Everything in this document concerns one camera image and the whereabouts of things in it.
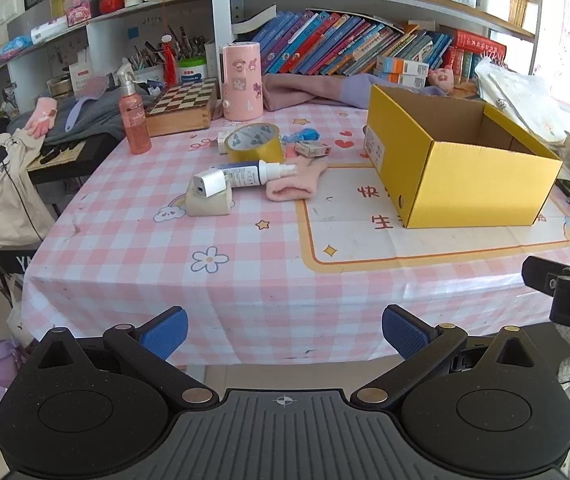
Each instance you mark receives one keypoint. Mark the blue tissue pack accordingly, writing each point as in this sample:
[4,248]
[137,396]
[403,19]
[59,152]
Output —
[14,46]

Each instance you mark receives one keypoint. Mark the blue wrapper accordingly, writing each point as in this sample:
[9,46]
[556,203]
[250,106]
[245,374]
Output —
[301,136]

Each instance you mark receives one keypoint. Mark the beige block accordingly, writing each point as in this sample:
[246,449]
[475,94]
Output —
[207,206]

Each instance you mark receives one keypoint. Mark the pink pig plush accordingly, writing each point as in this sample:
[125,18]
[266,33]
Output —
[440,80]

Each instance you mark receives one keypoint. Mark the white charger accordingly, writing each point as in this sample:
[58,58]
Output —
[208,183]

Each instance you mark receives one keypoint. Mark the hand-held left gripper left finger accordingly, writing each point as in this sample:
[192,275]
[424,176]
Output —
[165,332]

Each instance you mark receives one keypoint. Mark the pink and purple cloth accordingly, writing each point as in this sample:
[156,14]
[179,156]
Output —
[310,90]

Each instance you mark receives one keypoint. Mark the pink fuzzy glove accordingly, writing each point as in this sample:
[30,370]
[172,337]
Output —
[295,182]

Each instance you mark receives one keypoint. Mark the wooden chess board box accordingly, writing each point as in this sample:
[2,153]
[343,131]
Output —
[185,105]

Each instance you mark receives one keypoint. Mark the red tassel ornament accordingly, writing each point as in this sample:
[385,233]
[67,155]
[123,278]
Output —
[168,60]

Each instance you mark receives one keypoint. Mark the pen holder with pens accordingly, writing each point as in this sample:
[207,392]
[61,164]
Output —
[165,50]

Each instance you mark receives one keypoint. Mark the row of colourful books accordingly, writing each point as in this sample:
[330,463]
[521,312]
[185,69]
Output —
[335,42]

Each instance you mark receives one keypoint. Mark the white jar green lid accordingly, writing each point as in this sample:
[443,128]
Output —
[192,71]

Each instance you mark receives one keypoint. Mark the small white box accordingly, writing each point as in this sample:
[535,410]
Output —
[222,142]

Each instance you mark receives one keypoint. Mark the red dictionaries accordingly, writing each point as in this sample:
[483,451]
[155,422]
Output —
[472,52]

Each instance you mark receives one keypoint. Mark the pink patterned knit glove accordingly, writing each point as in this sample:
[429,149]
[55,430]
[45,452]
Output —
[42,117]

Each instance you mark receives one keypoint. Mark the pink spray bottle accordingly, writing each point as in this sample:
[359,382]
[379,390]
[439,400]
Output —
[134,120]

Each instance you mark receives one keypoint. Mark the yellow tape roll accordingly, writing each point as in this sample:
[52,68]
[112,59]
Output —
[255,145]

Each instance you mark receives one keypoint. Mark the small staple box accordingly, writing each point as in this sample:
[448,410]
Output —
[313,149]

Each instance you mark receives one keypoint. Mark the black keyboard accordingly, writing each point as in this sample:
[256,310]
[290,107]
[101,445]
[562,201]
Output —
[72,152]

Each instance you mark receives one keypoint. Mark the white blue spray bottle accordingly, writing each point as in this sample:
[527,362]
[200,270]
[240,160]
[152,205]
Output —
[245,172]

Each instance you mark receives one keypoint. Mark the beige fabric bag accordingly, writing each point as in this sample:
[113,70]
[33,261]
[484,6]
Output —
[5,195]

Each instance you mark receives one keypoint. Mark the yellow cardboard box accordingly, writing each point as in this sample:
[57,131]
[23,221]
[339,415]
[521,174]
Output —
[465,185]

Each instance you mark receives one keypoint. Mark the pink sticker canister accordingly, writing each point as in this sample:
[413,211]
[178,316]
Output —
[241,82]

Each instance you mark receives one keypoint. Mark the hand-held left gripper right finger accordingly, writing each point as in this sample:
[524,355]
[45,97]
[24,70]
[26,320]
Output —
[405,332]

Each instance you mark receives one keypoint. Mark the white bookshelf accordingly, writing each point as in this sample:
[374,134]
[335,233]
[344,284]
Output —
[222,15]

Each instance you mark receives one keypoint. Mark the purple hairbrush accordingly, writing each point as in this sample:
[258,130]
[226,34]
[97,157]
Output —
[87,100]

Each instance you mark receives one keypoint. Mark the plastic bag of papers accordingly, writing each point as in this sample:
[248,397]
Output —
[520,97]

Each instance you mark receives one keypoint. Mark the orange blue medicine box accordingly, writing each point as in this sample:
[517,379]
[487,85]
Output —
[402,65]
[400,80]

